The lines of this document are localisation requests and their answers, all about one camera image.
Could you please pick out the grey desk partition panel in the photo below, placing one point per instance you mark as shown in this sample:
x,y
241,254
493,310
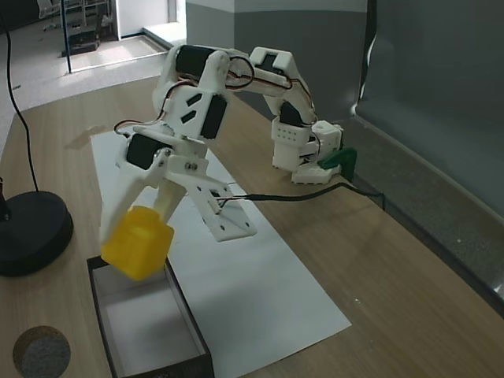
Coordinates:
x,y
441,98

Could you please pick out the thin black stand pole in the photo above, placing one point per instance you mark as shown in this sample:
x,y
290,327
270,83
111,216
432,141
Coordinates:
x,y
27,130

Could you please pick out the dark cardboard box white inside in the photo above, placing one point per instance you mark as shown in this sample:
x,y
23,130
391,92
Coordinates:
x,y
189,319

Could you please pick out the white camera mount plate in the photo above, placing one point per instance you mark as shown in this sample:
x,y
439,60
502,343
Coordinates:
x,y
224,220

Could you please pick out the green table clamp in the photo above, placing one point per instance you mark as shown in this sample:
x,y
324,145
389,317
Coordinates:
x,y
340,159

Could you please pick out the black wheeled cart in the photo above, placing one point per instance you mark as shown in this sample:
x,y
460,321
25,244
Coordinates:
x,y
82,37

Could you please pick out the black round stand base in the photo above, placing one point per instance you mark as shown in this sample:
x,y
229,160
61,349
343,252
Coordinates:
x,y
31,232

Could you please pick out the yellow cube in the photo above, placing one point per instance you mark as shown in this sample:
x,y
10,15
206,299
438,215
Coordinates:
x,y
136,244

